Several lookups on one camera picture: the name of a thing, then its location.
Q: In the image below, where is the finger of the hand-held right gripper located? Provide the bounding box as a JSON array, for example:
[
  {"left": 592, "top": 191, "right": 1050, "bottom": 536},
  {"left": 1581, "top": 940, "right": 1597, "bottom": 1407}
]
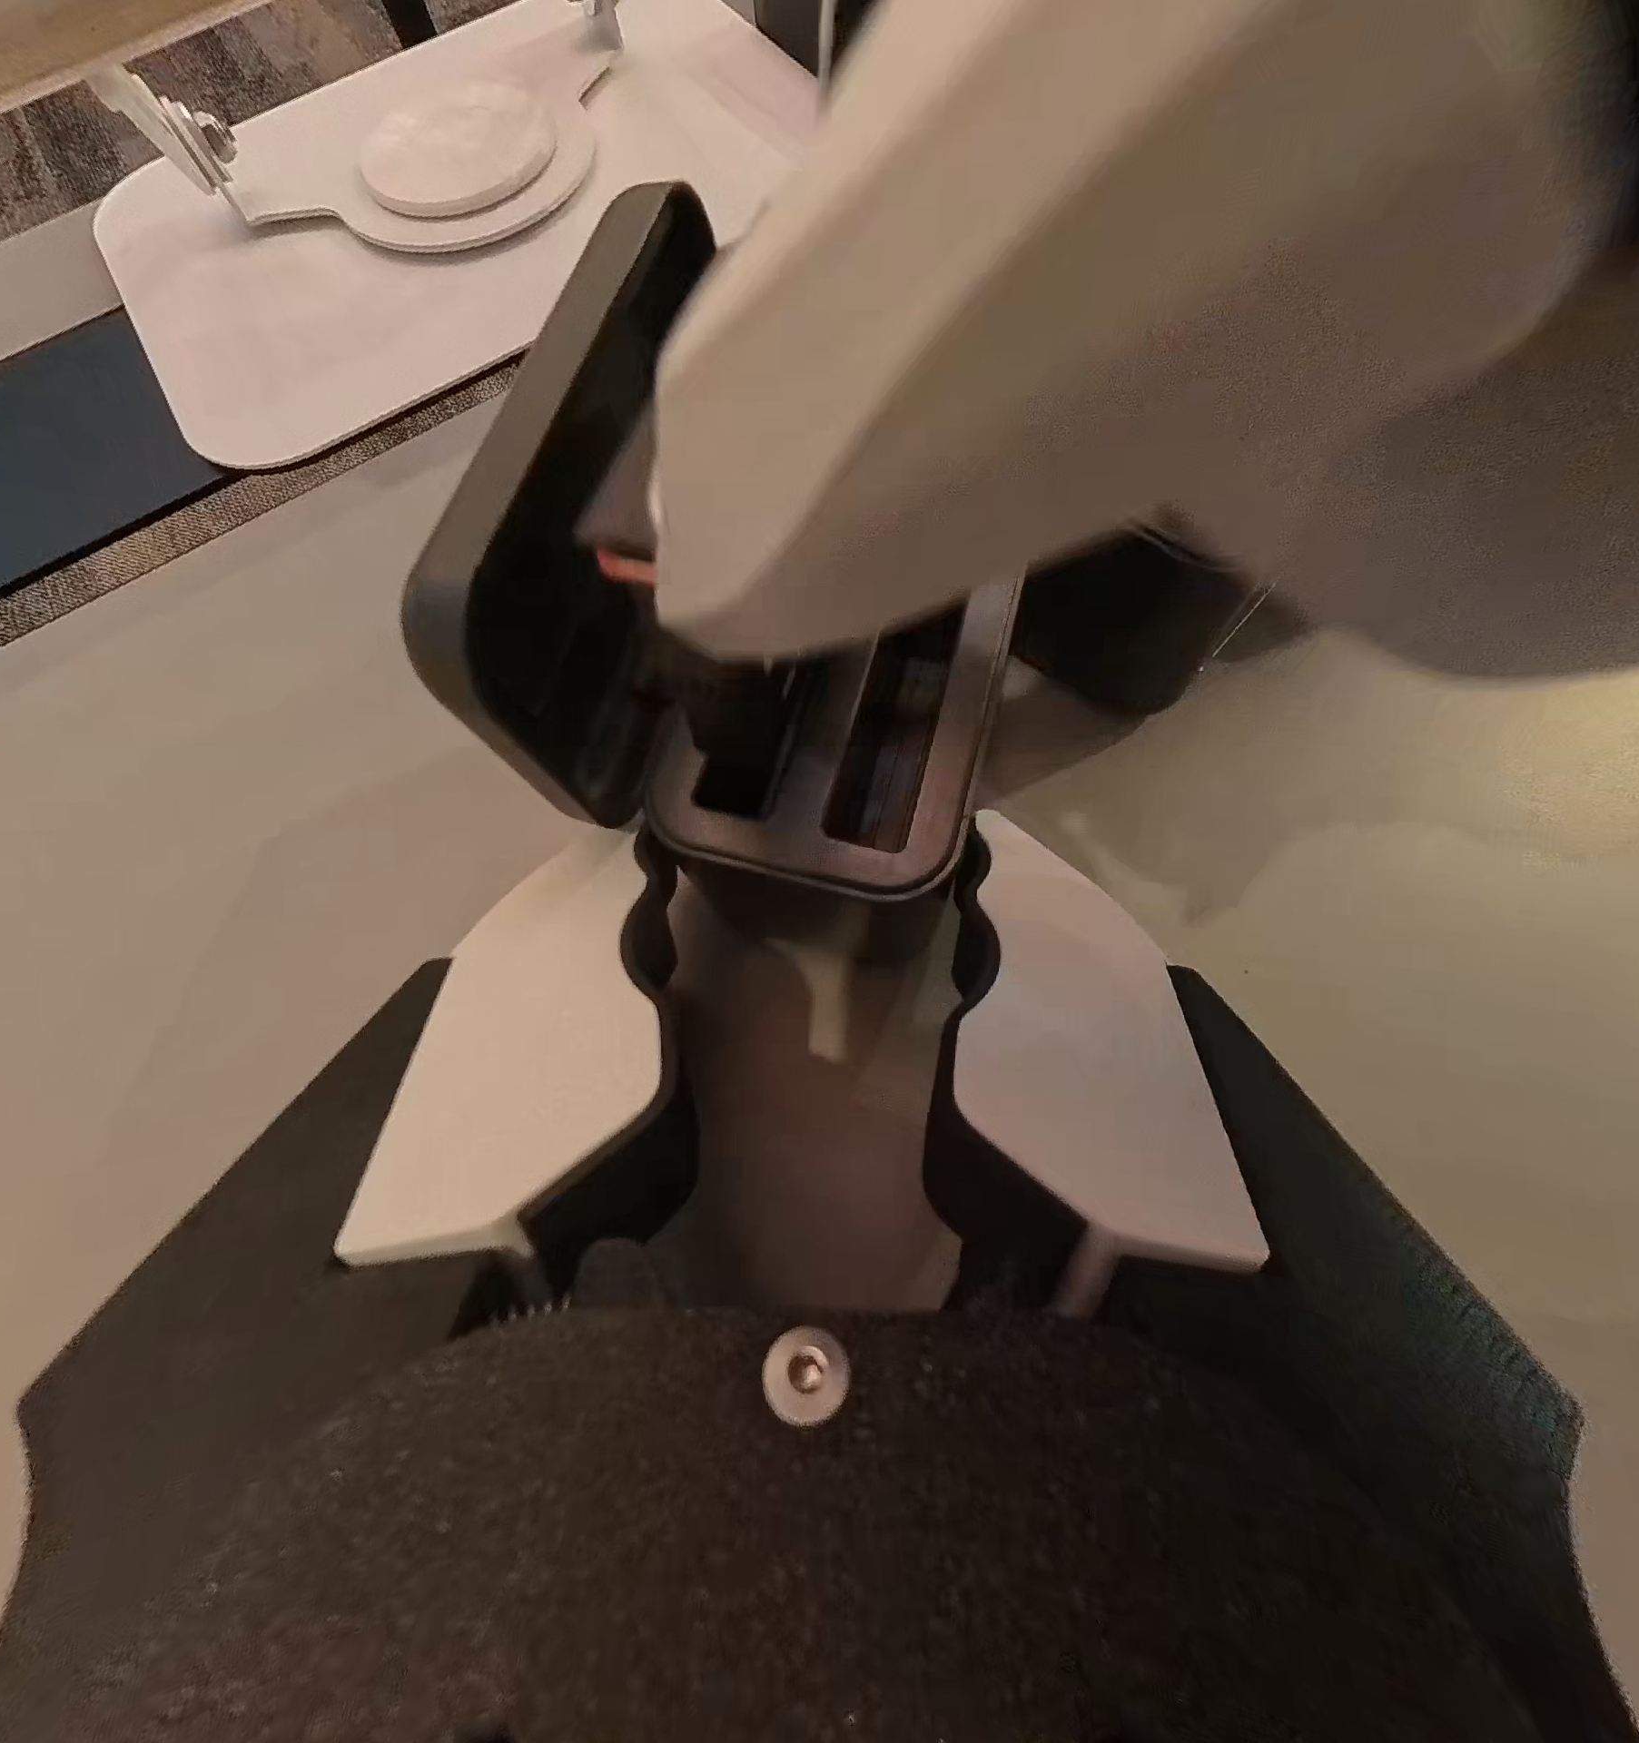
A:
[{"left": 653, "top": 0, "right": 1639, "bottom": 659}]

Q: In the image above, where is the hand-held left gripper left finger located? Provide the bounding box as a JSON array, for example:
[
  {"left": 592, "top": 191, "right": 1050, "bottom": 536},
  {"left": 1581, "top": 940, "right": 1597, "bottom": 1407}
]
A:
[{"left": 330, "top": 829, "right": 694, "bottom": 1269}]

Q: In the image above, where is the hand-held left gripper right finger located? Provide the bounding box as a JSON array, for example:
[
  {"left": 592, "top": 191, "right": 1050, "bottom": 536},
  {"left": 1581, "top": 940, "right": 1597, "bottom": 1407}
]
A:
[{"left": 923, "top": 809, "right": 1270, "bottom": 1322}]

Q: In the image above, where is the black battery charger case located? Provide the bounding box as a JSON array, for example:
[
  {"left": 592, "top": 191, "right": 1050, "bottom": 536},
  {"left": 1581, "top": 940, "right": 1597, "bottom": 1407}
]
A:
[{"left": 402, "top": 182, "right": 1216, "bottom": 1311}]

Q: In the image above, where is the black battery with orange edge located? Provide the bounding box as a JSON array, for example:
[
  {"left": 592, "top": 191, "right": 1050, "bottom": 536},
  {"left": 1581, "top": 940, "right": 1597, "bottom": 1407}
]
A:
[{"left": 580, "top": 468, "right": 671, "bottom": 591}]

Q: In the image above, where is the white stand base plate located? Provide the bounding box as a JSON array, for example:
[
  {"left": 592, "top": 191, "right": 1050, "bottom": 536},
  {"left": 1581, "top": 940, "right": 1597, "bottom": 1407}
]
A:
[{"left": 95, "top": 24, "right": 830, "bottom": 476}]

